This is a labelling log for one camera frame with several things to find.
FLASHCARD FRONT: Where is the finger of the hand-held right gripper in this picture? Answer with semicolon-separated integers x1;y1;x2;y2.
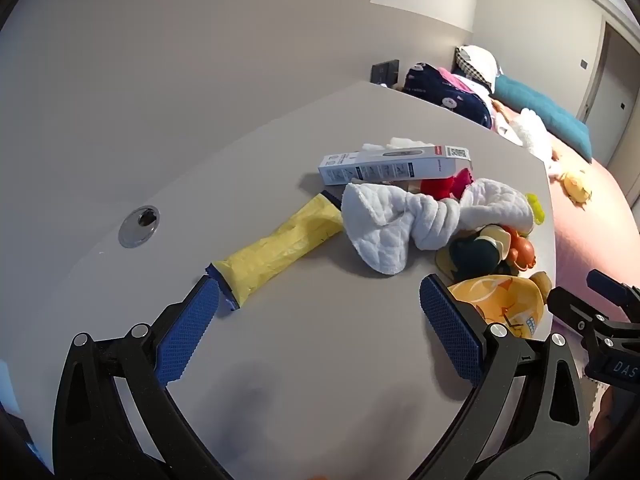
546;287;608;335
586;269;640;311

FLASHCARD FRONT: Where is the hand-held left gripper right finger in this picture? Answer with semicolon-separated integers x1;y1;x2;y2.
419;274;592;480

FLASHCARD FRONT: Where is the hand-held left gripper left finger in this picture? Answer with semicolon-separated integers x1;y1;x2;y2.
52;274;221;480

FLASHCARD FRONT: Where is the teal and cream toy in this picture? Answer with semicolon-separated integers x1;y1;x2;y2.
447;225;512;281

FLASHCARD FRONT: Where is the yellow snack packet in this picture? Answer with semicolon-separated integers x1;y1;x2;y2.
206;191;346;311

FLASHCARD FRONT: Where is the foam puzzle floor mat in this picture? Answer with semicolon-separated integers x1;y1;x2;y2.
580;370;608;433

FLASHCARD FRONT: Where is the pink bed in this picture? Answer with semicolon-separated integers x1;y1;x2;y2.
542;130;640;376

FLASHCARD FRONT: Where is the orange toy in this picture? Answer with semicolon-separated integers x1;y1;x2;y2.
500;225;538;271

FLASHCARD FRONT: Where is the yellow-green small toy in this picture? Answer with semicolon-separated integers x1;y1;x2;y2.
526;192;547;226

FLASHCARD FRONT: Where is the yellow plush toy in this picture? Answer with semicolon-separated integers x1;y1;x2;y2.
557;169;593;206

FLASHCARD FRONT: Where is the silver table grommet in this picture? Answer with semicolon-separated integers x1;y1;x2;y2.
118;205;162;249

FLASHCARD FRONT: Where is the white quilted cloth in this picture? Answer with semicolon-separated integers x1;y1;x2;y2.
341;177;536;276

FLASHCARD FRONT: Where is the red plush heart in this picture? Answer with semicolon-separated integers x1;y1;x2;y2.
420;167;476;202

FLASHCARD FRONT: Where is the white plush toy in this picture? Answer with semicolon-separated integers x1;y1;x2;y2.
500;107;553;161

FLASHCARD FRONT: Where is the white cardboard box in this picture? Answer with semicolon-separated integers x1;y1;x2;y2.
318;144;473;187

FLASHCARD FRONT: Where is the teal cushion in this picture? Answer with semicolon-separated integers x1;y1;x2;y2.
492;74;593;163

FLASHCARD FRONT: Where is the white fluffy plush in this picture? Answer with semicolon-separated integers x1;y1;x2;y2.
361;136;436;154

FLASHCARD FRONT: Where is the grey door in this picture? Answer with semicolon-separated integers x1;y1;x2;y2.
582;22;640;181

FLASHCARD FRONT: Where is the navy patterned blanket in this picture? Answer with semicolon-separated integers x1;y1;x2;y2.
402;62;493;129

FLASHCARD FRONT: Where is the pink cloth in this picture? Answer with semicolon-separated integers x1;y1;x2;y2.
439;67;481;96

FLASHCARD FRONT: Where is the white checkered pillow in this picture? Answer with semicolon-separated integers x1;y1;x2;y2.
452;45;502;88

